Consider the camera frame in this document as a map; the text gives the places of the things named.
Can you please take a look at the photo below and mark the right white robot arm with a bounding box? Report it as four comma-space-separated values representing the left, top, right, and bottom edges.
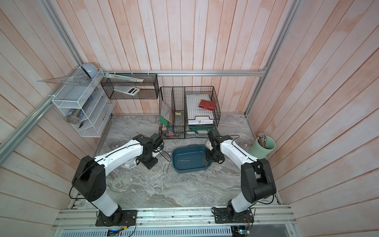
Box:
205, 129, 276, 214

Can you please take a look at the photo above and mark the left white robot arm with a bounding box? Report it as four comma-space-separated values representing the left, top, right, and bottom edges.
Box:
72, 133, 163, 222

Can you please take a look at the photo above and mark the silver roll on shelf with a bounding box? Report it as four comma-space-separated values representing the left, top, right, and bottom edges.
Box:
66, 109, 83, 124

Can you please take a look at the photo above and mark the white wire wall shelf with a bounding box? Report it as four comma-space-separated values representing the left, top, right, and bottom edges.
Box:
52, 68, 115, 138

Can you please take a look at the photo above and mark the teal plastic storage box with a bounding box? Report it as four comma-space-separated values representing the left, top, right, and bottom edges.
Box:
172, 145, 211, 173

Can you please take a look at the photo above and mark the red wallet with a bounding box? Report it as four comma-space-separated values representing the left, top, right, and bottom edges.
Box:
198, 100, 216, 111

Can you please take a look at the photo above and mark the white twin-bell alarm clock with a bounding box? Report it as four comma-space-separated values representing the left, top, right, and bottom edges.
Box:
122, 158, 137, 169

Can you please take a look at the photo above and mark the aluminium mounting rail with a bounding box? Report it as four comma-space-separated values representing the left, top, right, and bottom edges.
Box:
49, 205, 302, 237

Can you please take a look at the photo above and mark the black wire wall basket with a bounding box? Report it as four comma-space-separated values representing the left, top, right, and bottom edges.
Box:
101, 73, 159, 100

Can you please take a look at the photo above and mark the black wire desk organizer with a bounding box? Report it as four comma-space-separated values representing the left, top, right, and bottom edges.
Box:
159, 86, 221, 139

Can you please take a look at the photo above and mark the long green ruler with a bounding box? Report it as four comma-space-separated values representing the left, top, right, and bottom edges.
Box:
104, 73, 144, 83

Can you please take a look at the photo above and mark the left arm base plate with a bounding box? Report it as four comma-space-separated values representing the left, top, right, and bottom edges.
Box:
95, 209, 138, 227

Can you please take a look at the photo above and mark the green pen holder cup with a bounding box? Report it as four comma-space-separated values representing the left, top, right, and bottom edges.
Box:
248, 133, 276, 159

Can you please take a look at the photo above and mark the clear triangle ruler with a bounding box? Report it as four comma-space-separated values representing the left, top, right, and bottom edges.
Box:
38, 75, 92, 87

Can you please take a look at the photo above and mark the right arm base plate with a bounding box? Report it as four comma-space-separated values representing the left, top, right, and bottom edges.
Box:
211, 206, 255, 224

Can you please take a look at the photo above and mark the white calculator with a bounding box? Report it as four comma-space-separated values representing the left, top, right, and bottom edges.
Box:
114, 86, 140, 96

